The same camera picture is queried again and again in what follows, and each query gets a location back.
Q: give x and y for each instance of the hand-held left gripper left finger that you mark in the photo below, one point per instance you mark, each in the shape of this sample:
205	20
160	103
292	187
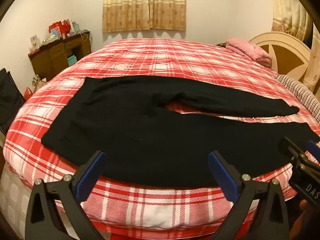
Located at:
91	172

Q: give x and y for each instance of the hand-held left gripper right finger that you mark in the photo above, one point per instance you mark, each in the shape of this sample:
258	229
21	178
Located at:
222	177

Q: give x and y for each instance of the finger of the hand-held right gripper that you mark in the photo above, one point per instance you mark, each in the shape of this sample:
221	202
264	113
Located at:
314	150
290	147

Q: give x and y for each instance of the black pants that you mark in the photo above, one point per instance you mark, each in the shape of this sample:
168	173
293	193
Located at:
150	142

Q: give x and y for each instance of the person's right hand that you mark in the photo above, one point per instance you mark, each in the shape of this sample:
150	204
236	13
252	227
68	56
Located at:
303	211

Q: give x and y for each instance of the striped pillow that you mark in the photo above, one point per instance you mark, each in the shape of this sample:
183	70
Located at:
300	92

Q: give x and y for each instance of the white mattress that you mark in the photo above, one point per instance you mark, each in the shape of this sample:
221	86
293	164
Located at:
12	195

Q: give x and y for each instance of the cream wooden headboard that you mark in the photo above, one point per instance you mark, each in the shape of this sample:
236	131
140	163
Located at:
287	55

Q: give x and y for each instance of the red plastic bag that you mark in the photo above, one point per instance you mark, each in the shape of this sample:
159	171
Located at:
28	93

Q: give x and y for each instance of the pink folded blanket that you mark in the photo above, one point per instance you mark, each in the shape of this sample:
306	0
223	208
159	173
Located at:
247	48

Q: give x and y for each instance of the teal box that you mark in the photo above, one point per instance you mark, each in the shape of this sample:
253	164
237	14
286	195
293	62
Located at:
72	60

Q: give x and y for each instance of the brown wooden desk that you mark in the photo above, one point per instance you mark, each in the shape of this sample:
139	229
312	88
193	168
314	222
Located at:
45	60

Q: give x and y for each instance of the red plaid blanket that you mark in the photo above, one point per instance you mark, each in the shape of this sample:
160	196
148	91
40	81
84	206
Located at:
162	55

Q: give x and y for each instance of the beige floral long curtain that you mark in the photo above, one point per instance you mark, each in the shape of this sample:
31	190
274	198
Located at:
287	10

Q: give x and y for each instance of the white card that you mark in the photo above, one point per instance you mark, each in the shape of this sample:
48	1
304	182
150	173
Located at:
34	42

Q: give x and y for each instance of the beige patterned window curtain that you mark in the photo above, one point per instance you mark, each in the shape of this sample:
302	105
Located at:
143	5

